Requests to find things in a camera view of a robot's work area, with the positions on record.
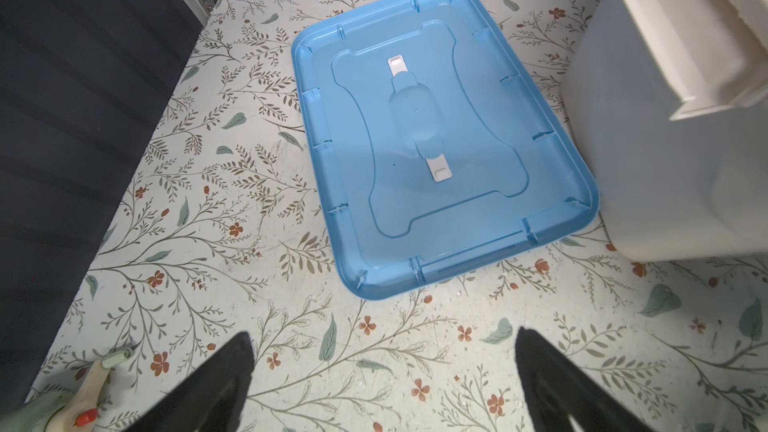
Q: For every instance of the blue plastic box lid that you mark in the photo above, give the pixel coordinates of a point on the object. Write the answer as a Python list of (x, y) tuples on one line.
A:
[(434, 152)]

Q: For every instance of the white plastic storage box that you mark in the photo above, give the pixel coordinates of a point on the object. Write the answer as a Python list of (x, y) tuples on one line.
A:
[(667, 100)]

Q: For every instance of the small green grey device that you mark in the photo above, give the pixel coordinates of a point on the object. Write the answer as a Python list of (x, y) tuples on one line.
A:
[(64, 411)]

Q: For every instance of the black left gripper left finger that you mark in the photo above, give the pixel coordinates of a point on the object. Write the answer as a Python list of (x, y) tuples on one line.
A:
[(211, 398)]

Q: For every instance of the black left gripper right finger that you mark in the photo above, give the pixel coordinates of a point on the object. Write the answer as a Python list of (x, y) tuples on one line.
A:
[(558, 395)]

